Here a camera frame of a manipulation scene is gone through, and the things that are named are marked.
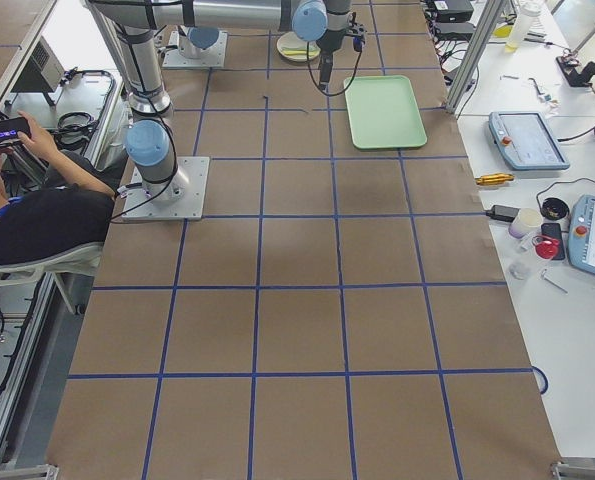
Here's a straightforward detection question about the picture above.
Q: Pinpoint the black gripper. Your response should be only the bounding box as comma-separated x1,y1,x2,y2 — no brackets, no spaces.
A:
318,50,333,83

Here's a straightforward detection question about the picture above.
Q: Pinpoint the white round plate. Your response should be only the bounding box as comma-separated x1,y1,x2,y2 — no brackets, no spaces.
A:
276,31,320,63

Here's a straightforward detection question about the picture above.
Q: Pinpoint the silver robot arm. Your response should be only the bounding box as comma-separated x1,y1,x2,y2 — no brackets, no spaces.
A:
91,0,363,118
124,120,178,202

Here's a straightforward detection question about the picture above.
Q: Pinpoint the mint green tray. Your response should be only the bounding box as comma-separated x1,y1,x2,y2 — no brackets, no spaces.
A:
344,75,427,150

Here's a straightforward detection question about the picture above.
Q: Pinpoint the upper teach pendant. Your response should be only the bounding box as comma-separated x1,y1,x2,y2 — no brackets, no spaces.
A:
488,111,570,170

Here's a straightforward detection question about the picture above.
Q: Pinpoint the teach pendant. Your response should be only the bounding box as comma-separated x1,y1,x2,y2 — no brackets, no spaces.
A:
568,195,595,275
488,111,570,170

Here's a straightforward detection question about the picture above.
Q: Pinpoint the black power adapter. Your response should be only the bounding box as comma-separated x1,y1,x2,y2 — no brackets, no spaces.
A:
485,204,519,223

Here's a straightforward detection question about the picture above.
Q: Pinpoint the white plastic cup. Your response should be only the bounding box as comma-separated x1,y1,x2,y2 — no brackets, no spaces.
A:
508,208,543,239

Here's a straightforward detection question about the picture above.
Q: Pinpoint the red round object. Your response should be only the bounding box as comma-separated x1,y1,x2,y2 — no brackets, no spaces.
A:
532,235,560,260

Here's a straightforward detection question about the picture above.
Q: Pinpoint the white office chair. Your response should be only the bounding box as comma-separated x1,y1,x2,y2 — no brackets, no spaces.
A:
0,242,103,315

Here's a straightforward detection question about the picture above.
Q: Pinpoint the lower teach pendant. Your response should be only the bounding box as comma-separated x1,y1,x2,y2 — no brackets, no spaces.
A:
568,195,595,275

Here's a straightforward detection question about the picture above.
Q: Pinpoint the seated person black shirt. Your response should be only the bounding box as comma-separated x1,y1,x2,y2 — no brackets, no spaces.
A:
0,111,127,265

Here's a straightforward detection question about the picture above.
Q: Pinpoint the black smartphone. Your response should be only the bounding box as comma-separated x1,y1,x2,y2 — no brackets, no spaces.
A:
0,117,32,148

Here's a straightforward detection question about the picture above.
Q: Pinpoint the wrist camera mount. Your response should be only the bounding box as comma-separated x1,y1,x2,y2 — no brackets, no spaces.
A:
345,12,366,54

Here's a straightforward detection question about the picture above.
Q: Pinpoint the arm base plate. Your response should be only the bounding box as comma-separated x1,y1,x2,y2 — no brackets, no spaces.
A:
121,156,210,221
162,30,228,70

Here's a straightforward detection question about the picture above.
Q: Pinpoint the aluminium frame post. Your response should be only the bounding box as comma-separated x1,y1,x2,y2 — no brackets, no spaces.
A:
445,0,504,113

